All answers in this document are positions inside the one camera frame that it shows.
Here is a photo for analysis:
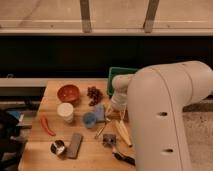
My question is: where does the small metal pot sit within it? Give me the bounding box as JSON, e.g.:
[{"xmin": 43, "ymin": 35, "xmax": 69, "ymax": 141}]
[{"xmin": 50, "ymin": 140, "xmax": 66, "ymax": 156}]

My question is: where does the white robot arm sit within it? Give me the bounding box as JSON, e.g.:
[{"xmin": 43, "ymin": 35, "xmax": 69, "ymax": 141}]
[{"xmin": 111, "ymin": 61, "xmax": 213, "ymax": 171}]

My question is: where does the red chili pepper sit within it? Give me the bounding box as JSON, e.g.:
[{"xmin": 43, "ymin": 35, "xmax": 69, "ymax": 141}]
[{"xmin": 40, "ymin": 116, "xmax": 56, "ymax": 136}]

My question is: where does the blue grey cloth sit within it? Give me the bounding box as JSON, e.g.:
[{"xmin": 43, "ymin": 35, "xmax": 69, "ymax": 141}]
[{"xmin": 94, "ymin": 104, "xmax": 105, "ymax": 122}]

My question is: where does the dark grape bunch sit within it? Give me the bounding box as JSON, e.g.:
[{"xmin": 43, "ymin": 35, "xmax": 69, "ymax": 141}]
[{"xmin": 87, "ymin": 86, "xmax": 103, "ymax": 106}]

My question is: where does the blue cup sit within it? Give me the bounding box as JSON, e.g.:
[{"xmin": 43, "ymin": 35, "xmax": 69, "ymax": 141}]
[{"xmin": 82, "ymin": 112, "xmax": 96, "ymax": 129}]

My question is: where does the red bowl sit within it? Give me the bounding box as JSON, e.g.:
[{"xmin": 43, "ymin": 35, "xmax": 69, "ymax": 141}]
[{"xmin": 57, "ymin": 84, "xmax": 80, "ymax": 103}]

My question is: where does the white cup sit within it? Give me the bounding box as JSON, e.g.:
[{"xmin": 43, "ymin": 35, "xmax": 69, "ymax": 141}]
[{"xmin": 57, "ymin": 103, "xmax": 74, "ymax": 123}]

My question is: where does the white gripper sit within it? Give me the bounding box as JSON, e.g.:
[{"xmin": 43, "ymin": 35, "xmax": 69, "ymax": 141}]
[{"xmin": 105, "ymin": 93, "xmax": 127, "ymax": 121}]

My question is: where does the black handled utensil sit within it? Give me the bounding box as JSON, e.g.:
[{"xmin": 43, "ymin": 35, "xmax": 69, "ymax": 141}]
[{"xmin": 112, "ymin": 148, "xmax": 135, "ymax": 166}]

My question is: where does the green plastic bin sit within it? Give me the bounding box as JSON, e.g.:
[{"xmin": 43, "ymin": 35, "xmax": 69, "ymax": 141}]
[{"xmin": 107, "ymin": 67, "xmax": 137, "ymax": 96}]

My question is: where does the grey sponge block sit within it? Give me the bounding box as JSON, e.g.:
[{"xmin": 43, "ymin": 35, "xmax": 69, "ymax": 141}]
[{"xmin": 67, "ymin": 133, "xmax": 83, "ymax": 159}]

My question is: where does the small metal grey toy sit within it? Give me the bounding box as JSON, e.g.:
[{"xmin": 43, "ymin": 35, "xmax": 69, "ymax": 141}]
[{"xmin": 103, "ymin": 134, "xmax": 116, "ymax": 147}]

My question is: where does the yellow corn cob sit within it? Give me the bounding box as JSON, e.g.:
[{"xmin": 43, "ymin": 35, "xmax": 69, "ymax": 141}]
[{"xmin": 115, "ymin": 121, "xmax": 132, "ymax": 147}]

